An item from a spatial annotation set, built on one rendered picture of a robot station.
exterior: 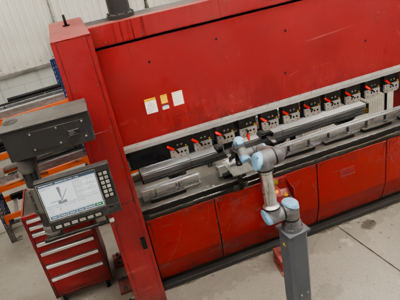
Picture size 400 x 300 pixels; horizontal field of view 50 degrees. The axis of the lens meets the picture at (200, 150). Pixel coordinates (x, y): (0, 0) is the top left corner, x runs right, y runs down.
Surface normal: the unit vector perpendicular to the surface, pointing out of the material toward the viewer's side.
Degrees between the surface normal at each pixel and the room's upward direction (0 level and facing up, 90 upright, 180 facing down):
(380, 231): 0
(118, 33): 90
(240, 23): 90
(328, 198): 90
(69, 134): 90
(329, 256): 0
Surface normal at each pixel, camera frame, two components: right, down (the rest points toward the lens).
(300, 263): 0.43, 0.35
